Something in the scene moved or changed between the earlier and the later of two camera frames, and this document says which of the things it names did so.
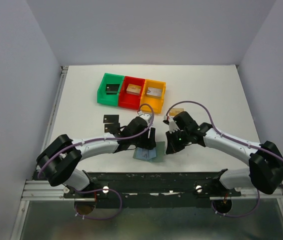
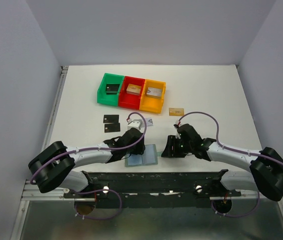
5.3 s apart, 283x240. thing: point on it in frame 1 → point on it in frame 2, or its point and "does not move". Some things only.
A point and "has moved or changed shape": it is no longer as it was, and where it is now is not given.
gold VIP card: (174, 111) does not move
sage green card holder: (156, 155) has moved or changed shape
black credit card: (111, 118) does not move
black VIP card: (111, 127) does not move
